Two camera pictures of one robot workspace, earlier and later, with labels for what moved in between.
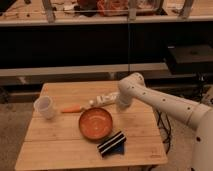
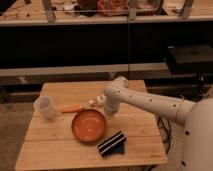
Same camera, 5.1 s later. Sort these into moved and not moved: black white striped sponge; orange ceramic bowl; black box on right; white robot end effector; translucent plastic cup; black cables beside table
Moved: orange ceramic bowl; white robot end effector
Not moved: translucent plastic cup; black cables beside table; black box on right; black white striped sponge
